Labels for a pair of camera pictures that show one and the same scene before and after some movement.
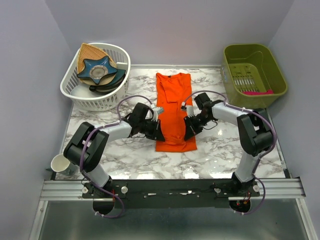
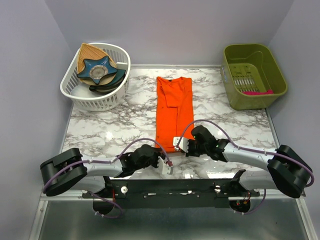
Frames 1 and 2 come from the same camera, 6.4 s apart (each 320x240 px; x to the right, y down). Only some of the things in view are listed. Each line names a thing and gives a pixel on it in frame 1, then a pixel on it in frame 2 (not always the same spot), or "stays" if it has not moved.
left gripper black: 159,135 → 157,152
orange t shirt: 172,90 stays
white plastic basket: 72,88 stays
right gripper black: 190,130 → 190,153
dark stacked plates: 111,86 stays
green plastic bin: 252,78 stays
